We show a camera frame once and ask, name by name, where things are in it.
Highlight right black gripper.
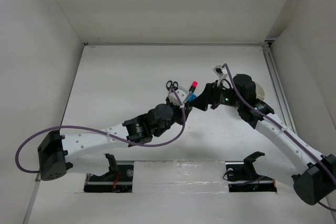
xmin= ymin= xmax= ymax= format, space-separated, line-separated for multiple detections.
xmin=188 ymin=80 xmax=243 ymax=111

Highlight pink capped black highlighter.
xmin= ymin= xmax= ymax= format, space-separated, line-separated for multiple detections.
xmin=188 ymin=81 xmax=198 ymax=94

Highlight blue capped black highlighter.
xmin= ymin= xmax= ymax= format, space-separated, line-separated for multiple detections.
xmin=183 ymin=93 xmax=197 ymax=103

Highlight black handled scissors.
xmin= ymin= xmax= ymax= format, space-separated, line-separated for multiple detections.
xmin=166 ymin=80 xmax=179 ymax=91

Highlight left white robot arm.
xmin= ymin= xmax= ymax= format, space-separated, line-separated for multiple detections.
xmin=37 ymin=100 xmax=192 ymax=181

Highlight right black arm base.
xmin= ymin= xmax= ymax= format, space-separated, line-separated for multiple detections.
xmin=223 ymin=152 xmax=277 ymax=193

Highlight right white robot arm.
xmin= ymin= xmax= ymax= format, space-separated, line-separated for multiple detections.
xmin=191 ymin=74 xmax=335 ymax=205

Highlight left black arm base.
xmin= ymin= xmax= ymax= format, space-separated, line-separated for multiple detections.
xmin=83 ymin=154 xmax=134 ymax=193

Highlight white round compartment container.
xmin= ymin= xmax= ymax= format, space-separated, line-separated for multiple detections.
xmin=255 ymin=82 xmax=266 ymax=101

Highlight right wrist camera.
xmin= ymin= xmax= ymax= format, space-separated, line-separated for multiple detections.
xmin=213 ymin=65 xmax=228 ymax=83

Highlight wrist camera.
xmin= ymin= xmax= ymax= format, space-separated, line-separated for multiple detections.
xmin=213 ymin=65 xmax=228 ymax=83
xmin=167 ymin=88 xmax=189 ymax=106

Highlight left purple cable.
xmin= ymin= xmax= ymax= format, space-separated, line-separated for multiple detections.
xmin=15 ymin=89 xmax=187 ymax=174

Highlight purple cable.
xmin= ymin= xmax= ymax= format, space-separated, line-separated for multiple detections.
xmin=15 ymin=89 xmax=187 ymax=174
xmin=222 ymin=63 xmax=336 ymax=211

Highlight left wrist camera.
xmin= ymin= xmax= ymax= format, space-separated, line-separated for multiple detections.
xmin=167 ymin=88 xmax=189 ymax=106

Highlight aluminium rail right side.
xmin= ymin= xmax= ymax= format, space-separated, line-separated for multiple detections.
xmin=263 ymin=40 xmax=291 ymax=112

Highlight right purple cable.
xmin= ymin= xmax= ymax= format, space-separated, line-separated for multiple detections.
xmin=222 ymin=63 xmax=336 ymax=211

